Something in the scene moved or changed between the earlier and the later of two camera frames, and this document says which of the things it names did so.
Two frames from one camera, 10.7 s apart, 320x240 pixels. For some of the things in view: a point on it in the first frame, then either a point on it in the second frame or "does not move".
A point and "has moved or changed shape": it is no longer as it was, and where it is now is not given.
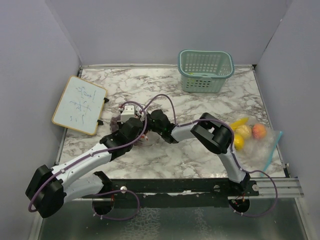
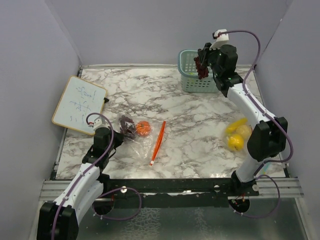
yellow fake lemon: [238, 142] does not move
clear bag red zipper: [145, 138] has moved or changed shape
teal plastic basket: [203, 71] does not move
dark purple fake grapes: [114, 124] has moved or changed shape
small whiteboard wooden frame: [80, 106] does not move
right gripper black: [148, 117] -> [203, 53]
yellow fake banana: [241, 121] does not move
